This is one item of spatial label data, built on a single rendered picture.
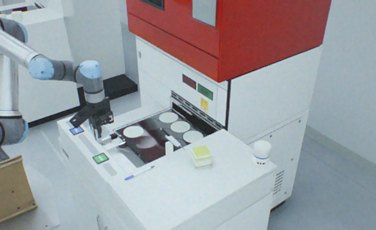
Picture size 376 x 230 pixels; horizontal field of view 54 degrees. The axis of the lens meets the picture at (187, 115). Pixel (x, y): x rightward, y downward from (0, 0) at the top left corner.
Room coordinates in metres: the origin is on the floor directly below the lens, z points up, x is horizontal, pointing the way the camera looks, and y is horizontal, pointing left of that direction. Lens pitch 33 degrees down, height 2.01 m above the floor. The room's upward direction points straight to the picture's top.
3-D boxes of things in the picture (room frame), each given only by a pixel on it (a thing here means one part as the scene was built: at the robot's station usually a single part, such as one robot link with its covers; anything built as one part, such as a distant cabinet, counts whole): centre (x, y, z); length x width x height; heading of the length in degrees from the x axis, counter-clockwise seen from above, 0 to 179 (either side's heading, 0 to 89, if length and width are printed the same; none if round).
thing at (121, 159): (1.34, 0.32, 0.87); 0.36 x 0.08 x 0.03; 37
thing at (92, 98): (1.27, 0.37, 1.28); 0.08 x 0.08 x 0.05
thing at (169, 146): (1.26, 0.06, 1.03); 0.06 x 0.04 x 0.13; 127
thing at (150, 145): (1.52, 0.12, 0.90); 0.34 x 0.34 x 0.01; 37
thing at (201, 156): (1.22, -0.06, 1.00); 0.07 x 0.07 x 0.07; 18
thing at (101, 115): (1.27, 0.36, 1.20); 0.09 x 0.08 x 0.12; 128
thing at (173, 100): (1.66, -0.04, 0.89); 0.44 x 0.02 x 0.10; 37
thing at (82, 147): (1.35, 0.45, 0.89); 0.55 x 0.09 x 0.14; 37
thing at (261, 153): (1.22, -0.31, 1.01); 0.07 x 0.07 x 0.10
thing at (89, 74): (1.27, 0.37, 1.35); 0.09 x 0.08 x 0.11; 63
